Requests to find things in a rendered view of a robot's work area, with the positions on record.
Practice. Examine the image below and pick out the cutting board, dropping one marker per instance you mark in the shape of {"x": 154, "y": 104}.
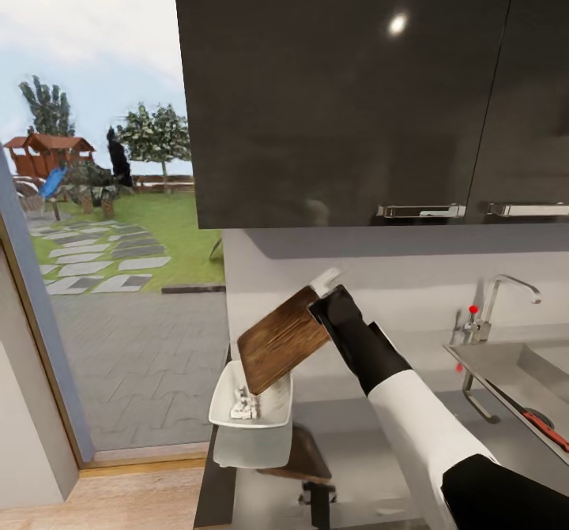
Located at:
{"x": 281, "y": 340}

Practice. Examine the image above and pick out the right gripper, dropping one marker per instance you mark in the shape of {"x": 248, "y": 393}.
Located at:
{"x": 315, "y": 308}

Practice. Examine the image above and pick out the cabinet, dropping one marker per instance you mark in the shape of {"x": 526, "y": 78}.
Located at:
{"x": 370, "y": 113}

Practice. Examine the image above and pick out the drop in sink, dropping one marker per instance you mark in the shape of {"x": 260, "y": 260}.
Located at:
{"x": 533, "y": 372}

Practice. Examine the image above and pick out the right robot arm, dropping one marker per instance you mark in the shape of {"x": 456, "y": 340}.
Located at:
{"x": 454, "y": 480}

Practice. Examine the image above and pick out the bowl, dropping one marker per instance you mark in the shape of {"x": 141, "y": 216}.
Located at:
{"x": 273, "y": 407}

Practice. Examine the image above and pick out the fixed window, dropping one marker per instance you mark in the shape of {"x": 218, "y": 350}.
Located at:
{"x": 124, "y": 298}

